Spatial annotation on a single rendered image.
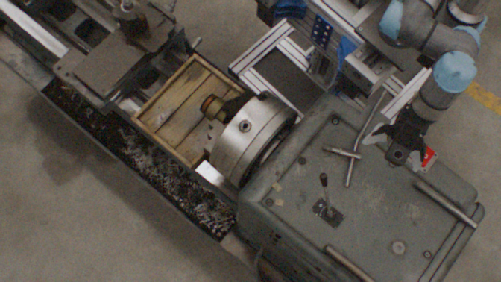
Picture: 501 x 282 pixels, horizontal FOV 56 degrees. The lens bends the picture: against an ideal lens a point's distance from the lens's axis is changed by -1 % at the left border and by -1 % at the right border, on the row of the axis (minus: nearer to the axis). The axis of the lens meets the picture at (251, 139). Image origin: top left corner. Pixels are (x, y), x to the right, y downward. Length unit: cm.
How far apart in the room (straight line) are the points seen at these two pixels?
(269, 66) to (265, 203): 144
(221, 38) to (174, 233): 120
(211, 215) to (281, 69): 101
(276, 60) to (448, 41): 169
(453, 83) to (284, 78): 172
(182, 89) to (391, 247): 97
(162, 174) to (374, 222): 101
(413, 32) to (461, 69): 15
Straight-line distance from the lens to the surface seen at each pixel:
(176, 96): 187
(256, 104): 146
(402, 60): 170
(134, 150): 216
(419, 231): 143
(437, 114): 110
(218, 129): 157
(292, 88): 263
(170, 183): 206
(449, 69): 102
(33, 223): 282
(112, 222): 269
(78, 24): 216
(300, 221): 135
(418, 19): 111
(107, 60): 189
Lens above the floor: 258
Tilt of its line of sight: 71 degrees down
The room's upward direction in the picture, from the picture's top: 5 degrees clockwise
